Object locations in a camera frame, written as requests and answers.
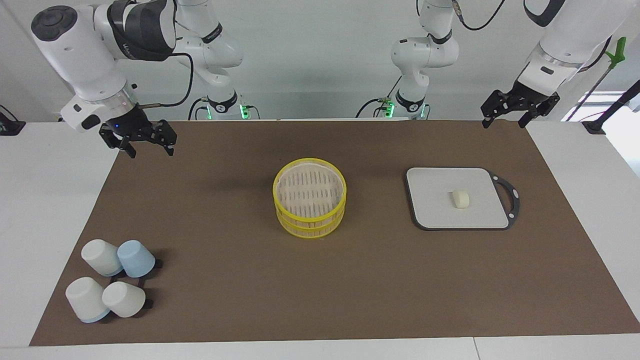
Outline white steamer liner cloth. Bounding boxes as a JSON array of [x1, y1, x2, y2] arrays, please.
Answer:
[[277, 161, 345, 219]]

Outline brown table mat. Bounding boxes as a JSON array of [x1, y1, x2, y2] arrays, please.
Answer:
[[29, 119, 640, 347]]

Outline white plastic cup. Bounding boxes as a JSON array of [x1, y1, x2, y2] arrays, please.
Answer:
[[65, 276, 112, 324], [102, 281, 147, 319], [81, 239, 124, 277]]

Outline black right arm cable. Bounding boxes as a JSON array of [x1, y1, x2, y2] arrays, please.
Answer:
[[137, 50, 195, 110]]

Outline light blue plastic cup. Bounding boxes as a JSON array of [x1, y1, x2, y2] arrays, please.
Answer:
[[117, 240, 156, 279]]

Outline black base cable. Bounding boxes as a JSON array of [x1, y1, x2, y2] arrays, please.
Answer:
[[356, 75, 403, 119], [188, 96, 211, 121]]

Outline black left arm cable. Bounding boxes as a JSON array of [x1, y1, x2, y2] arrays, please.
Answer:
[[452, 0, 614, 71]]

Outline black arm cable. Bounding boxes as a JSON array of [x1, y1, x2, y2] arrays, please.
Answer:
[[452, 0, 614, 71], [137, 50, 195, 110]]

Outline black stand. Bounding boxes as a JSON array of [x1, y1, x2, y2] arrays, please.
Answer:
[[581, 79, 640, 136]]

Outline yellow-rimmed bamboo steamer tier, unlined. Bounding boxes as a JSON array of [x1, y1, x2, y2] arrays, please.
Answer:
[[276, 200, 346, 239]]

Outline white cutting board, grey rim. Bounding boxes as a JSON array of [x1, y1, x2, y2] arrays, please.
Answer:
[[406, 167, 521, 231]]

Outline yellow-rimmed bamboo steamer tier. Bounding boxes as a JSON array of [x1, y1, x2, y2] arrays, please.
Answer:
[[276, 200, 346, 239], [273, 158, 347, 224]]

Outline green clamp on rod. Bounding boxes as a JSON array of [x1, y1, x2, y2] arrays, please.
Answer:
[[567, 36, 627, 122]]

